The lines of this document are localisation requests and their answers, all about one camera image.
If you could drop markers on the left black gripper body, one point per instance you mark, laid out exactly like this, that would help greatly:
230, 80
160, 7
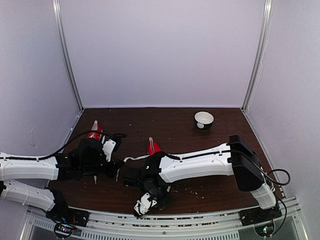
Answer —
92, 168

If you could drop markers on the red canvas sneaker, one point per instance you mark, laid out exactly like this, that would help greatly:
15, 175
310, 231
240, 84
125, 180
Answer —
96, 131
152, 159

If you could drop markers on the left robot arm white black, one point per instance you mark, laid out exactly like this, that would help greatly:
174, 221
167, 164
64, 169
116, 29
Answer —
57, 166

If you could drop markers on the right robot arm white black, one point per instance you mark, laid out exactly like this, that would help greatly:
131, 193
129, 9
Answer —
233, 158

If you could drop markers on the black bowl white inside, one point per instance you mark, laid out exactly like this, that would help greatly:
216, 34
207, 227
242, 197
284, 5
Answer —
203, 120

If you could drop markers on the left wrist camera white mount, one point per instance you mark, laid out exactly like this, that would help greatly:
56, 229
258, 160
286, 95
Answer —
111, 145

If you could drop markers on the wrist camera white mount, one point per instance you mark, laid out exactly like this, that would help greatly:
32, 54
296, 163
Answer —
111, 145
143, 205

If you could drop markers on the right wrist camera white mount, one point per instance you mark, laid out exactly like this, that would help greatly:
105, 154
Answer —
143, 205

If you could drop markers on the aluminium front rail frame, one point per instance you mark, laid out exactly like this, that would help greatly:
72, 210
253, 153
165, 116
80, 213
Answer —
219, 225

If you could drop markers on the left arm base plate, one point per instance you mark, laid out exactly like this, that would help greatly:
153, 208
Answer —
71, 216

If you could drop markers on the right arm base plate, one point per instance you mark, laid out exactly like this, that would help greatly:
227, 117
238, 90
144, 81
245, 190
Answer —
257, 215

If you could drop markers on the left aluminium corner post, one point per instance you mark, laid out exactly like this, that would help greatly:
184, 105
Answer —
66, 57

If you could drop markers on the aluminium corner post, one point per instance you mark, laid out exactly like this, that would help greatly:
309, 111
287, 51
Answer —
66, 57
263, 37

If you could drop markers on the right aluminium corner post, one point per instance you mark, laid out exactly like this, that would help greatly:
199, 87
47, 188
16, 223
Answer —
263, 37

